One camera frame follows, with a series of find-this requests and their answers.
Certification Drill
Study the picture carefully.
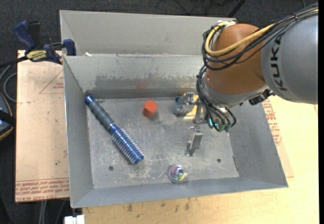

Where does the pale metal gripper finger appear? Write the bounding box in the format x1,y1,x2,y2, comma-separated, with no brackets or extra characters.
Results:
173,93,196,117
185,126,204,157

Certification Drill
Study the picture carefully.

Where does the blue hairbrush with grey grip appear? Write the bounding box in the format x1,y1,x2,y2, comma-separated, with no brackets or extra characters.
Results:
84,95,145,165

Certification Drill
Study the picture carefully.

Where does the brown cardboard board red print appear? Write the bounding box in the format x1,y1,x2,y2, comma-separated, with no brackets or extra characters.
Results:
15,50,296,203

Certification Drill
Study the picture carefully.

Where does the grey metal bin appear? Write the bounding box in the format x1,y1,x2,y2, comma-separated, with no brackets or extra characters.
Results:
59,10,289,209

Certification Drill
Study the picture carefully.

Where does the clear round glass object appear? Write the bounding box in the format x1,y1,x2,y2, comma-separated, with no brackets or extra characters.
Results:
168,164,188,184

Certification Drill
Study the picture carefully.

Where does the red-orange hexagonal block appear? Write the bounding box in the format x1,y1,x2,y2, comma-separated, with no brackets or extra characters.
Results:
142,99,158,118

